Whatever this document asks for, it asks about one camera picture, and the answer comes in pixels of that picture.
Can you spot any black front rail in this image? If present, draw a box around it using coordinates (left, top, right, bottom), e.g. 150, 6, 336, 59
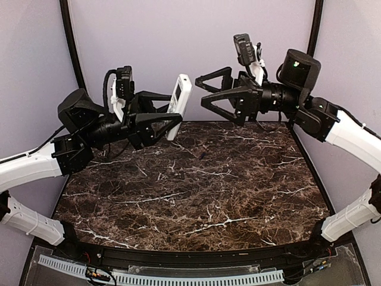
54, 241, 336, 270

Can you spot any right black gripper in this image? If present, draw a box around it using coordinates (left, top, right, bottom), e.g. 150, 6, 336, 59
196, 64, 304, 125

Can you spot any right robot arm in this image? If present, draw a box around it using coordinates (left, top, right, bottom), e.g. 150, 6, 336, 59
195, 49, 380, 172

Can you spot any white remote control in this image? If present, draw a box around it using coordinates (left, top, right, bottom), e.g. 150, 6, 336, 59
165, 73, 193, 141

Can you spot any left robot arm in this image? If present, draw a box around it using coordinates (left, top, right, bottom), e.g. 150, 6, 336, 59
1, 88, 183, 260

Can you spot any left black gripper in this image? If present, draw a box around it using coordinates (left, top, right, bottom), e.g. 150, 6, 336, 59
82, 89, 183, 149

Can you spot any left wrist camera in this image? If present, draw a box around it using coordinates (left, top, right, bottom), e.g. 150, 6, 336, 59
110, 66, 135, 122

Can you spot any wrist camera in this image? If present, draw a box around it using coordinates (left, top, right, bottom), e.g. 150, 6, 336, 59
233, 33, 267, 86
110, 66, 135, 122

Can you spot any left black frame post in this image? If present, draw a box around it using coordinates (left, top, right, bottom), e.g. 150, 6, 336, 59
59, 0, 87, 91

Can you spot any white slotted cable duct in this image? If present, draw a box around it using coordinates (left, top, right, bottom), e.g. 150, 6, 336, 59
38, 254, 285, 285

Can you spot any black frame post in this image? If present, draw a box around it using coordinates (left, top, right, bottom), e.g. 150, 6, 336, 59
307, 0, 324, 57
59, 0, 87, 91

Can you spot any right black frame post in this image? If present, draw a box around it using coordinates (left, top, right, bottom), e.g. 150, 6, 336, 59
307, 0, 324, 57

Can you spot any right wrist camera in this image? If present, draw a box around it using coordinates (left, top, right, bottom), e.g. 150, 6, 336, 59
233, 33, 267, 86

